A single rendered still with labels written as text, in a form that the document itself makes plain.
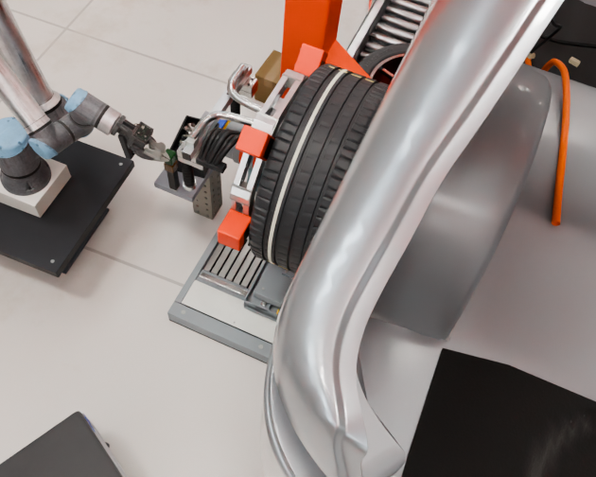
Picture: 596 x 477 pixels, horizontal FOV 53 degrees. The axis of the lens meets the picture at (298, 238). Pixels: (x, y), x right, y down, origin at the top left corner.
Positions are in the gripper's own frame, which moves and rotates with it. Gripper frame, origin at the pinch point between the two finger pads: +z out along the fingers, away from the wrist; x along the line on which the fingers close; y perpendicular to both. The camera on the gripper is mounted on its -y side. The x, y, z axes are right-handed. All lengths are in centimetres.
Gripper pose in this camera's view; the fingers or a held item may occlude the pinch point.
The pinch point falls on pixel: (166, 159)
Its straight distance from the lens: 218.8
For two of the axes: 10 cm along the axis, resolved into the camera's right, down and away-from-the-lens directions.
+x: 3.2, -8.0, 5.1
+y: 4.7, -3.3, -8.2
